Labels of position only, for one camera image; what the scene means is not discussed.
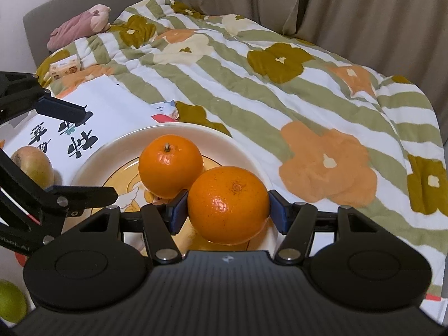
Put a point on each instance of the pink plush toy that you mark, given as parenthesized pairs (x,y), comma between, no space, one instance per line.
(75,28)

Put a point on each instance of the green round fruit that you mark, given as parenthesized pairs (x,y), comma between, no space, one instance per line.
(10,301)

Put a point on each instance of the tissue packet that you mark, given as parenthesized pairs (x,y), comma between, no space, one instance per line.
(64,67)

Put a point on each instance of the floral striped blanket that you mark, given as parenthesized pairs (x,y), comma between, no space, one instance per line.
(280,105)

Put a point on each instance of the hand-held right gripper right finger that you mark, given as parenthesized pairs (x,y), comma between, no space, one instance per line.
(279,214)

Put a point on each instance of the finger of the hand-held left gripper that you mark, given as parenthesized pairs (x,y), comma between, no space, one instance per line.
(80,196)
(61,108)

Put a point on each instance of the white printed sheet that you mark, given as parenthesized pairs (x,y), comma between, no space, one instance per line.
(105,101)

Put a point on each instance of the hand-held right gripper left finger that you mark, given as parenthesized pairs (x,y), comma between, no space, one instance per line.
(176,212)

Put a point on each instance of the small white snack packet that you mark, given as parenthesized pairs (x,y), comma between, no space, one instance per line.
(164,109)

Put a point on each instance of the orange with stem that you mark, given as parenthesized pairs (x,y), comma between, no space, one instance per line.
(168,164)

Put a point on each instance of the cream cartoon plate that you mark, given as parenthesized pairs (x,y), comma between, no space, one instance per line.
(115,150)

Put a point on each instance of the large orange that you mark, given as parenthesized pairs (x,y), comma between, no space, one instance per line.
(227,205)

